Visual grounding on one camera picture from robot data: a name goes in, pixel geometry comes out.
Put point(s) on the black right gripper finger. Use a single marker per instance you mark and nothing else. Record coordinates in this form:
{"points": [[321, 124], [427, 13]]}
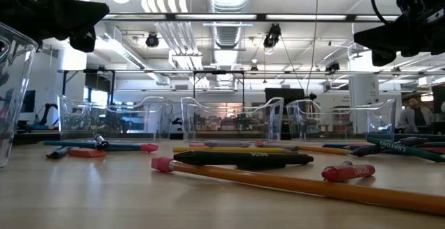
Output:
{"points": [[386, 30], [386, 43]]}

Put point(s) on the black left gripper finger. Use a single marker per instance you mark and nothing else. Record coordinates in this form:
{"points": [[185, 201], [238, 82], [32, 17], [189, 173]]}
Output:
{"points": [[87, 19], [87, 7]]}

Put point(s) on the green crayon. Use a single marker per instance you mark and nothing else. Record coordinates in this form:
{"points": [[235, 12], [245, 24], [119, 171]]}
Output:
{"points": [[406, 149]]}

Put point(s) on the purple pen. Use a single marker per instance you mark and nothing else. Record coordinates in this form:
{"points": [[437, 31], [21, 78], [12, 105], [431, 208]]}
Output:
{"points": [[363, 151]]}

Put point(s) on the dark green pencil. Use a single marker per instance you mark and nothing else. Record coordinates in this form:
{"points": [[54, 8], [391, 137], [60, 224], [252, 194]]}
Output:
{"points": [[434, 144]]}

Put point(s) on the indigo crayon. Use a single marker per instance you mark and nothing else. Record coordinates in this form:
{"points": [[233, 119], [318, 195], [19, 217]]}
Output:
{"points": [[335, 146]]}

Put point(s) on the black pen with silver clip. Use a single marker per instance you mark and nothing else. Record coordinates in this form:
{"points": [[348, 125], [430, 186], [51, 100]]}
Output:
{"points": [[101, 141]]}

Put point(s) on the orange pencil with pink eraser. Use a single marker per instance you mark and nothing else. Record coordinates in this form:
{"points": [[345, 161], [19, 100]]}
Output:
{"points": [[323, 149], [313, 186]]}

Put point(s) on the blue pencil with pink eraser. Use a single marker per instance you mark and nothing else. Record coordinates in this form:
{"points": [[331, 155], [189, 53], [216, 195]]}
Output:
{"points": [[80, 144]]}

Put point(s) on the red eraser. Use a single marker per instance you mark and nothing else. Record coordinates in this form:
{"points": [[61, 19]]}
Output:
{"points": [[87, 152]]}

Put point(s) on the dark blue crayon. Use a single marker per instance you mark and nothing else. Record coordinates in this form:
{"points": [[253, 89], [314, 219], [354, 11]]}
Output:
{"points": [[55, 154]]}

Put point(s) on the pink eraser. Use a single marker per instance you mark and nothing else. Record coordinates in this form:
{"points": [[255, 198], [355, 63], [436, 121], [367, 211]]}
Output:
{"points": [[198, 145]]}

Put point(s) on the periwinkle pen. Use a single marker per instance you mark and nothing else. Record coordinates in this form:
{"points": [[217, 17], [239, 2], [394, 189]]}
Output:
{"points": [[226, 144]]}

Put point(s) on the yellow pencil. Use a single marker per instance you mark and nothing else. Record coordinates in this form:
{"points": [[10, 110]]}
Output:
{"points": [[226, 149]]}

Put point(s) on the black monitor screen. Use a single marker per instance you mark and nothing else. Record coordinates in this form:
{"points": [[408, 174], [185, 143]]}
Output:
{"points": [[28, 101], [285, 96], [439, 98]]}

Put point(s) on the person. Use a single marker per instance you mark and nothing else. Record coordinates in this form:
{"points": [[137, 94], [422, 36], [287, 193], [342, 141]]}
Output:
{"points": [[415, 117]]}

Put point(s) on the clear plastic bin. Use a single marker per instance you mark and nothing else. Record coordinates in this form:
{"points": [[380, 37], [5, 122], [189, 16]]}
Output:
{"points": [[340, 124], [114, 121], [14, 100], [229, 124]]}

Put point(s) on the blue marker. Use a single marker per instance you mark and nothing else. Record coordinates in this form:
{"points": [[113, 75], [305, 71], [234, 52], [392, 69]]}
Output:
{"points": [[346, 163]]}

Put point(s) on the red crayon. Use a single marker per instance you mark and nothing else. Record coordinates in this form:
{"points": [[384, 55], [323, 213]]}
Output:
{"points": [[347, 172]]}

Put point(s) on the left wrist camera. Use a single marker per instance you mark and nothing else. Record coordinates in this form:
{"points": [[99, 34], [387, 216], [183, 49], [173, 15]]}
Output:
{"points": [[82, 40]]}

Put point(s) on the black gantry frame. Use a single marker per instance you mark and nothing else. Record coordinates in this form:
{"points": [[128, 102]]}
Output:
{"points": [[87, 71], [219, 72]]}

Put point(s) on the black ceiling camera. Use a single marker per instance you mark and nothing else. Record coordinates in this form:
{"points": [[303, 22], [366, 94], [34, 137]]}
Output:
{"points": [[272, 35], [332, 67], [152, 40]]}

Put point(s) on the black overhead rail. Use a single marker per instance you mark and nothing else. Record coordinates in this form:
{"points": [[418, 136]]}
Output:
{"points": [[260, 17]]}

